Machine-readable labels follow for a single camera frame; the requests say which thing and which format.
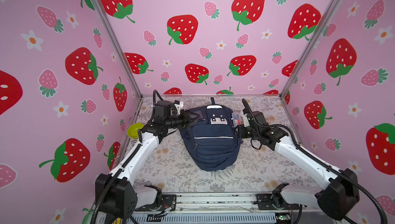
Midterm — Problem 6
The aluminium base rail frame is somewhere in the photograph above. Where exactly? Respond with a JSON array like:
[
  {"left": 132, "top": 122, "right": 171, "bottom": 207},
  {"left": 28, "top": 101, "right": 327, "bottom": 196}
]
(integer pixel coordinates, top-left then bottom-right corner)
[{"left": 87, "top": 191, "right": 349, "bottom": 224}]

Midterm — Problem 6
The green lid clear jar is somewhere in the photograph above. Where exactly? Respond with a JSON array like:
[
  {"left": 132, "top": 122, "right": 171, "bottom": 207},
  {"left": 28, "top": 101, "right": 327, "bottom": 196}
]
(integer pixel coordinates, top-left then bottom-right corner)
[{"left": 127, "top": 123, "right": 144, "bottom": 140}]

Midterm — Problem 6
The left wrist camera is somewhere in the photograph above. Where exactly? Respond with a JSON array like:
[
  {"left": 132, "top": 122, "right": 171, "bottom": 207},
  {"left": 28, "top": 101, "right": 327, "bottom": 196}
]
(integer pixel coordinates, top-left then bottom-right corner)
[{"left": 173, "top": 100, "right": 184, "bottom": 115}]

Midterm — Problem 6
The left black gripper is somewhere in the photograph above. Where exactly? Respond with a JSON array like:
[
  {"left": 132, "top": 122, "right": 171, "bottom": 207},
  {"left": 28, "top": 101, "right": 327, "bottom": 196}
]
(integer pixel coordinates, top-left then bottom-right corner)
[{"left": 165, "top": 110, "right": 199, "bottom": 131}]

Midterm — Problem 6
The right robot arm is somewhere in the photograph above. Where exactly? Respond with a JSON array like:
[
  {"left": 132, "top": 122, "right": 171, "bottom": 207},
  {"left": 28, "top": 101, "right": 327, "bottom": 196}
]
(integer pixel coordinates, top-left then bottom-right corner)
[{"left": 242, "top": 99, "right": 388, "bottom": 224}]

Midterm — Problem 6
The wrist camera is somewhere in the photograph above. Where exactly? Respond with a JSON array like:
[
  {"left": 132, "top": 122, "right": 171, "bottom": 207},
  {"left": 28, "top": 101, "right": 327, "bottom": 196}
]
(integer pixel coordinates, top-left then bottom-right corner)
[
  {"left": 173, "top": 100, "right": 184, "bottom": 115},
  {"left": 243, "top": 113, "right": 250, "bottom": 127}
]

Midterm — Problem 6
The navy blue student backpack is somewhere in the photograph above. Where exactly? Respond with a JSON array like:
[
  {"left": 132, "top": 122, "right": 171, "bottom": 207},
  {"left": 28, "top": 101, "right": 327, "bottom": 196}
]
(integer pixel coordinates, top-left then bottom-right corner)
[{"left": 181, "top": 97, "right": 243, "bottom": 172}]

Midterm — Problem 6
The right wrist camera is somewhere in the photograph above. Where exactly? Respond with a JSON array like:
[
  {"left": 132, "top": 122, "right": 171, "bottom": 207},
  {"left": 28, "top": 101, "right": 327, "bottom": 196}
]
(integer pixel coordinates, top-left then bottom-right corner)
[{"left": 243, "top": 113, "right": 250, "bottom": 127}]

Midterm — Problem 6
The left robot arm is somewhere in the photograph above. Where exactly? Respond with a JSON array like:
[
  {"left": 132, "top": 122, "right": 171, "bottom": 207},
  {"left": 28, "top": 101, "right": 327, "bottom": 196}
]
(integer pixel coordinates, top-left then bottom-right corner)
[{"left": 91, "top": 90, "right": 200, "bottom": 224}]

